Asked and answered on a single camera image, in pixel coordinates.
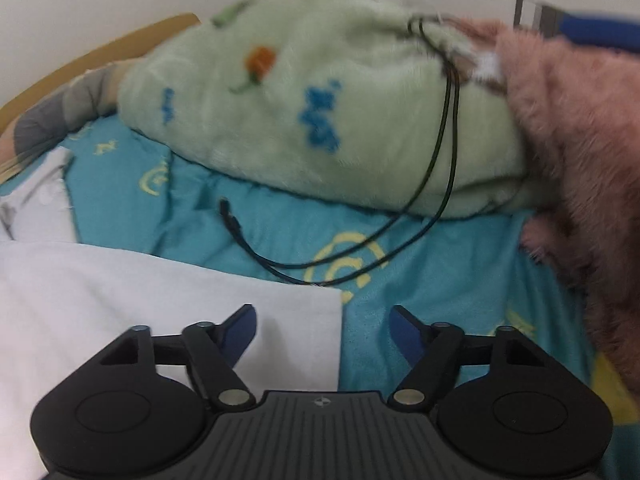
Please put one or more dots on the grey striped object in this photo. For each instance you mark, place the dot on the grey striped object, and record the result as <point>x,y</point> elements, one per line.
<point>535,15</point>

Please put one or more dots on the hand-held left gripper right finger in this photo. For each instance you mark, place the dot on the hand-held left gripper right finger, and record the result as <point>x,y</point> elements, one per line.
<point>404,334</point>

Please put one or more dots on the white cloth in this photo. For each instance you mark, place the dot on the white cloth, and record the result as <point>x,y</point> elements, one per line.
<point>125,290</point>

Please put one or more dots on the wooden headboard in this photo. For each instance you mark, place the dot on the wooden headboard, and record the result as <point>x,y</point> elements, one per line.
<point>75,65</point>

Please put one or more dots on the blue bar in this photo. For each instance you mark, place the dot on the blue bar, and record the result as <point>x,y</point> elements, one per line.
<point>605,30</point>

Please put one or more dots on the light grey garment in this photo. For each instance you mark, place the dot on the light grey garment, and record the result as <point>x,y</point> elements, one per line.
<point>35,205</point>

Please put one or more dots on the pink fuzzy garment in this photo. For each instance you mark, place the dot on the pink fuzzy garment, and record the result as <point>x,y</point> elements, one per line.
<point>585,140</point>

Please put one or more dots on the teal bed sheet yellow print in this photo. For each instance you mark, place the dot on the teal bed sheet yellow print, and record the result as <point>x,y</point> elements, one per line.
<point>450,270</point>

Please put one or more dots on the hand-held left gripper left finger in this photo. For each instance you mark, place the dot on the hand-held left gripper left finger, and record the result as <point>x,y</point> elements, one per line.
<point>241,331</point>

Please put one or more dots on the grey pillow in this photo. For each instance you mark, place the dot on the grey pillow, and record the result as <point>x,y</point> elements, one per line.
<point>65,107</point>

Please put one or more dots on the green printed fleece blanket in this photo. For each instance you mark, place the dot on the green printed fleece blanket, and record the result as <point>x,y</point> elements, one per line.
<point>310,60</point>

